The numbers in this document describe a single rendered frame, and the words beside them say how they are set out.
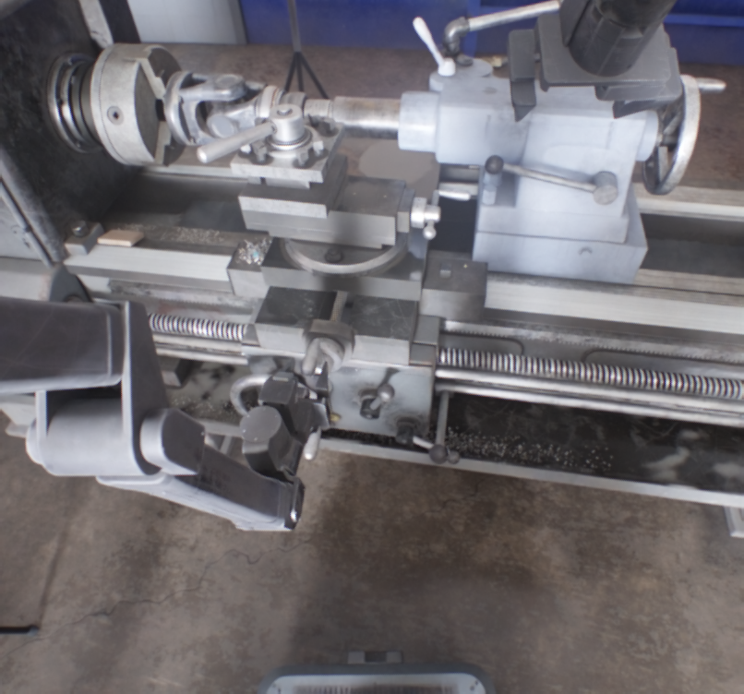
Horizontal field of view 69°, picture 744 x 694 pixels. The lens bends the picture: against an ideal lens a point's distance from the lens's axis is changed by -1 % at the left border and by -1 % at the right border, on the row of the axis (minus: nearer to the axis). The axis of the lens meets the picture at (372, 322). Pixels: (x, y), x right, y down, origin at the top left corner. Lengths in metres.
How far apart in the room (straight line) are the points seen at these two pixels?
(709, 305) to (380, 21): 3.49
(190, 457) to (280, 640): 1.29
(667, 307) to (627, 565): 0.88
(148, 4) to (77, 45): 3.40
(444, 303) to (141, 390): 0.80
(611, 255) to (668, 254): 0.38
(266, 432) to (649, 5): 0.60
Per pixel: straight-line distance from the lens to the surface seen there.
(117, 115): 1.29
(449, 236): 1.47
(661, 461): 1.56
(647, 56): 0.54
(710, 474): 1.59
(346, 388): 1.19
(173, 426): 0.43
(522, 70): 0.52
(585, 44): 0.50
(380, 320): 1.05
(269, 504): 0.71
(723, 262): 1.60
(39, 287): 1.44
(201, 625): 1.78
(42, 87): 1.38
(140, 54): 1.29
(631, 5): 0.46
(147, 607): 1.84
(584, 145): 1.13
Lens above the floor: 1.66
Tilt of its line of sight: 49 degrees down
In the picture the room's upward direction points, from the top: 3 degrees counter-clockwise
